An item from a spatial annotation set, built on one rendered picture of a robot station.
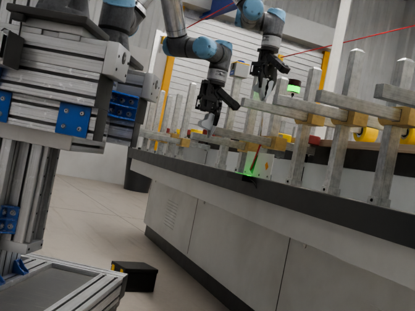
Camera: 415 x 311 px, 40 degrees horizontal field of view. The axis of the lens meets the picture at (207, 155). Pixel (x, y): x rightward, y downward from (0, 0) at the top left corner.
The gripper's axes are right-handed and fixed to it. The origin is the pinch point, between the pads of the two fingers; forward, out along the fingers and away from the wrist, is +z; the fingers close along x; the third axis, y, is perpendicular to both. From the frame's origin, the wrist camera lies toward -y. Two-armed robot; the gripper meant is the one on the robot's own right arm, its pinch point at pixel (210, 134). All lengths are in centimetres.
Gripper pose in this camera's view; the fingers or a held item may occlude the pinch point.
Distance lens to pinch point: 212.9
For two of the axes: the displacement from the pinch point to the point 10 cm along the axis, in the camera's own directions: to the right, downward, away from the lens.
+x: 3.2, 0.6, -9.4
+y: -9.3, -1.9, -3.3
